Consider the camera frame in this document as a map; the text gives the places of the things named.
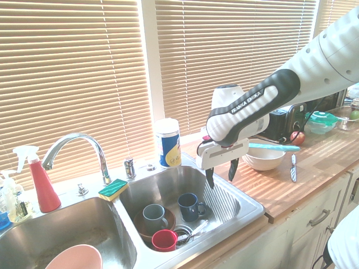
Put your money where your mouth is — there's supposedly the red apple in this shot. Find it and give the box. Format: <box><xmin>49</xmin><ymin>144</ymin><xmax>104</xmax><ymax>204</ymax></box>
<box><xmin>289</xmin><ymin>130</ymin><xmax>306</xmax><ymax>146</ymax></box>

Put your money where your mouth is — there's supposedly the chrome faucet lever handle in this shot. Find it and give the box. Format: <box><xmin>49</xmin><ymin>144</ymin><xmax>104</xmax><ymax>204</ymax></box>
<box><xmin>123</xmin><ymin>157</ymin><xmax>137</xmax><ymax>180</ymax></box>

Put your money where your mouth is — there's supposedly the large cream bowl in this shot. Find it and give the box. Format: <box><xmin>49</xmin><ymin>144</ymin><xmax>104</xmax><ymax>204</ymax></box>
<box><xmin>241</xmin><ymin>138</ymin><xmax>287</xmax><ymax>172</ymax></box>

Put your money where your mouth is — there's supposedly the clear soap dispenser bottle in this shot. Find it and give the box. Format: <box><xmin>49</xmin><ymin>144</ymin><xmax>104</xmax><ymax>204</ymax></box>
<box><xmin>0</xmin><ymin>169</ymin><xmax>18</xmax><ymax>222</ymax></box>

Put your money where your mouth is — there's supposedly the pink bowl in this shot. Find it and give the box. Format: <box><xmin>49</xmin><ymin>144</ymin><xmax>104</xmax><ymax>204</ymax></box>
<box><xmin>44</xmin><ymin>244</ymin><xmax>103</xmax><ymax>269</ymax></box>

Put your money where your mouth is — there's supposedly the black toaster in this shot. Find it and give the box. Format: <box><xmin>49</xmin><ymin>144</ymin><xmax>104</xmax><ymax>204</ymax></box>
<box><xmin>267</xmin><ymin>102</ymin><xmax>308</xmax><ymax>142</ymax></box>

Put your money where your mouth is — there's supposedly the double stainless steel sink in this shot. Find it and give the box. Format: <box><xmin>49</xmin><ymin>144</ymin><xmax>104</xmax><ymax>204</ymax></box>
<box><xmin>0</xmin><ymin>152</ymin><xmax>266</xmax><ymax>269</ymax></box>

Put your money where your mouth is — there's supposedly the narrow tan window blind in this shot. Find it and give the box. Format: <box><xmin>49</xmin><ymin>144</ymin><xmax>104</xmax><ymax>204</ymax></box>
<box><xmin>315</xmin><ymin>0</ymin><xmax>359</xmax><ymax>39</ymax></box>

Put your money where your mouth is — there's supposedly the cream kitchen cabinet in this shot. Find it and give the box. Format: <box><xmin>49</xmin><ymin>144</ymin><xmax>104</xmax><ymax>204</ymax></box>
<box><xmin>263</xmin><ymin>168</ymin><xmax>359</xmax><ymax>269</ymax></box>

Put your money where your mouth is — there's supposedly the small blue dish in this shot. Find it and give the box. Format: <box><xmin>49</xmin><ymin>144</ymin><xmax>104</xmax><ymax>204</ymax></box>
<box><xmin>0</xmin><ymin>211</ymin><xmax>11</xmax><ymax>231</ymax></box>

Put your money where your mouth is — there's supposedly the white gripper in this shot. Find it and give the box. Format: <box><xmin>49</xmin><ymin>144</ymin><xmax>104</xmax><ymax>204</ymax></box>
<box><xmin>195</xmin><ymin>138</ymin><xmax>250</xmax><ymax>189</ymax></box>

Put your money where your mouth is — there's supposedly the small dark glass bottle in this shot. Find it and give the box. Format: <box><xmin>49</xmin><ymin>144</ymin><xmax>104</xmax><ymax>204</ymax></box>
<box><xmin>15</xmin><ymin>195</ymin><xmax>33</xmax><ymax>218</ymax></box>

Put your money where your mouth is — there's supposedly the metal sink drain strainer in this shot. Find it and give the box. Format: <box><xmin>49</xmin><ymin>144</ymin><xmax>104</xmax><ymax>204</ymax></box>
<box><xmin>173</xmin><ymin>224</ymin><xmax>195</xmax><ymax>248</ymax></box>

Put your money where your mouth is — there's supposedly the brown wooden bowl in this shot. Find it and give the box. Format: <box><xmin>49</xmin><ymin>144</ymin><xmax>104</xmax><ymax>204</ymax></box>
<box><xmin>133</xmin><ymin>207</ymin><xmax>177</xmax><ymax>244</ymax></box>

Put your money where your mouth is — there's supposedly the red mug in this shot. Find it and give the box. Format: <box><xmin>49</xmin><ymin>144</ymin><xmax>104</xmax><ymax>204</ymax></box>
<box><xmin>151</xmin><ymin>229</ymin><xmax>179</xmax><ymax>252</ymax></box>

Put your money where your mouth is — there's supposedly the green lidded plastic container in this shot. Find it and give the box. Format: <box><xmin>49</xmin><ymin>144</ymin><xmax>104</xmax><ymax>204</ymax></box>
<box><xmin>305</xmin><ymin>110</ymin><xmax>339</xmax><ymax>136</ymax></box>

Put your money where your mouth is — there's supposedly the dark blue mug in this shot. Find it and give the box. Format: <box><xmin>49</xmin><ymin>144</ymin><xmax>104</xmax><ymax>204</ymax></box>
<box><xmin>177</xmin><ymin>192</ymin><xmax>207</xmax><ymax>223</ymax></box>

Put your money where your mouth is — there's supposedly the red spray bottle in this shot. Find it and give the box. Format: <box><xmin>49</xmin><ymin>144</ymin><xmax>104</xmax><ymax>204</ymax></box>
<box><xmin>12</xmin><ymin>145</ymin><xmax>62</xmax><ymax>214</ymax></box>

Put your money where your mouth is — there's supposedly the black camera cable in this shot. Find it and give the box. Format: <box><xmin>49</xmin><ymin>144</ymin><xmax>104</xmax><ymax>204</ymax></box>
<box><xmin>196</xmin><ymin>139</ymin><xmax>211</xmax><ymax>155</ymax></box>

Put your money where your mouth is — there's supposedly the chrome curved faucet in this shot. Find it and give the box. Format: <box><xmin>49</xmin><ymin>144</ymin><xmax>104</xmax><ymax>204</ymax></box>
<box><xmin>41</xmin><ymin>133</ymin><xmax>113</xmax><ymax>186</ymax></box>

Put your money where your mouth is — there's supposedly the brass drawer pull handle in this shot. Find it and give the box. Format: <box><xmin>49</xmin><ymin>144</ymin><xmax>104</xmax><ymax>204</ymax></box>
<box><xmin>309</xmin><ymin>208</ymin><xmax>332</xmax><ymax>228</ymax></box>

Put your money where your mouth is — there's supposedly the green and yellow sponge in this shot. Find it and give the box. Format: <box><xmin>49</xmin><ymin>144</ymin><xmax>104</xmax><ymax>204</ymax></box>
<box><xmin>98</xmin><ymin>178</ymin><xmax>130</xmax><ymax>202</ymax></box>

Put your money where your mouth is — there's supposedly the Lysol wipes canister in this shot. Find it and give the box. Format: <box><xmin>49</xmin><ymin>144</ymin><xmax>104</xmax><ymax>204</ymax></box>
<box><xmin>155</xmin><ymin>118</ymin><xmax>182</xmax><ymax>170</ymax></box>

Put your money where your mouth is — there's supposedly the wide tan window blind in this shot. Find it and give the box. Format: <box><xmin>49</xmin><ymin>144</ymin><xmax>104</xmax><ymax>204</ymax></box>
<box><xmin>0</xmin><ymin>0</ymin><xmax>157</xmax><ymax>194</ymax></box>

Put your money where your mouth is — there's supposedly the grey mug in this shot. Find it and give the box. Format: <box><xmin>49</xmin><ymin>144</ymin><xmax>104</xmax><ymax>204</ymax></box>
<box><xmin>142</xmin><ymin>203</ymin><xmax>169</xmax><ymax>236</ymax></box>

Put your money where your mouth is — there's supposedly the clear plastic container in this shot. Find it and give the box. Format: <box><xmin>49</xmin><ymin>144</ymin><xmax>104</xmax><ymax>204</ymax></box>
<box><xmin>335</xmin><ymin>104</ymin><xmax>359</xmax><ymax>131</ymax></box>

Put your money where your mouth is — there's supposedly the teal handled knife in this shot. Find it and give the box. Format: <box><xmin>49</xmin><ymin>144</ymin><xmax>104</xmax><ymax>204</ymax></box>
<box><xmin>248</xmin><ymin>142</ymin><xmax>301</xmax><ymax>153</ymax></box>

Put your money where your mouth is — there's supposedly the white handled table knife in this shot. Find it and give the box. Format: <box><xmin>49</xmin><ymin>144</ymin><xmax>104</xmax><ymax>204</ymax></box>
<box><xmin>289</xmin><ymin>154</ymin><xmax>298</xmax><ymax>183</ymax></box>

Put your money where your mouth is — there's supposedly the white handled dish brush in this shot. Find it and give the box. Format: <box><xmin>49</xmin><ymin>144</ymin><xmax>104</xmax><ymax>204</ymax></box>
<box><xmin>181</xmin><ymin>219</ymin><xmax>209</xmax><ymax>242</ymax></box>

